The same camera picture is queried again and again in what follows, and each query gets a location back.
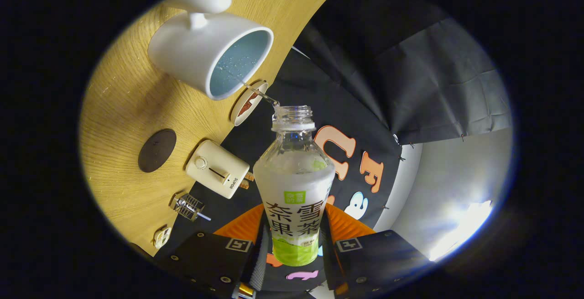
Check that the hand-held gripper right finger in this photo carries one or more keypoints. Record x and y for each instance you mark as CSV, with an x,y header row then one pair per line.
x,y
383,258

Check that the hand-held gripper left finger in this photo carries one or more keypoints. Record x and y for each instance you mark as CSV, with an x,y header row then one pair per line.
x,y
205,258

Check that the clear juice bottle green label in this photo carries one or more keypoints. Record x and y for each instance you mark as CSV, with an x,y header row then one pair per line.
x,y
294,185

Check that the dark brown round coaster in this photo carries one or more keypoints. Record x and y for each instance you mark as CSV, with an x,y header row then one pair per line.
x,y
157,150

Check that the white cup with blue inside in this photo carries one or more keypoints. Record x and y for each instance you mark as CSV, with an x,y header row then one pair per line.
x,y
191,48

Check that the pen with blue barrel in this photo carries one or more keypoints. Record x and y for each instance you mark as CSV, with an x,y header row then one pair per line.
x,y
204,217

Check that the large ceiling light panel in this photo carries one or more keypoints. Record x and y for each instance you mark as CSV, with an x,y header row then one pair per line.
x,y
463,230

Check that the toast slices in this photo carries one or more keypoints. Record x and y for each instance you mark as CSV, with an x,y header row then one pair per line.
x,y
249,180

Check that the cream white toaster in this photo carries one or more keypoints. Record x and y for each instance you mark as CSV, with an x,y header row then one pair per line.
x,y
214,166

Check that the small round white plate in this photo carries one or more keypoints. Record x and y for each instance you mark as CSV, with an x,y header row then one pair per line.
x,y
237,115

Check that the red brown food pieces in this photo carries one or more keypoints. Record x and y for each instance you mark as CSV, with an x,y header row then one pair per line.
x,y
248,104

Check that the wooden table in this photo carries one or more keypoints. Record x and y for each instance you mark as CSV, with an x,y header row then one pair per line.
x,y
118,107

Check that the black backdrop cloth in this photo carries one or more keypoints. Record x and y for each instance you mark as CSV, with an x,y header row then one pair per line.
x,y
410,70

